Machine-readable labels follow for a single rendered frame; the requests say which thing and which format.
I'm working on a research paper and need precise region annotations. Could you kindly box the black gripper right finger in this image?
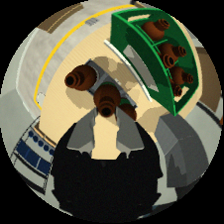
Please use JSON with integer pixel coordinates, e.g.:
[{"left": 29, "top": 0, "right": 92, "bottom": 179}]
[{"left": 115, "top": 106, "right": 164, "bottom": 178}]

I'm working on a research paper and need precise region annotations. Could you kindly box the green plastic crate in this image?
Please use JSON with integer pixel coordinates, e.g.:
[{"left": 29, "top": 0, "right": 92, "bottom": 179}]
[{"left": 110, "top": 8, "right": 199, "bottom": 116}]

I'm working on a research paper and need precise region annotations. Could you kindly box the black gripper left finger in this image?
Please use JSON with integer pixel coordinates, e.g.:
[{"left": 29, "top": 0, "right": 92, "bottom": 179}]
[{"left": 50, "top": 107, "right": 98, "bottom": 176}]

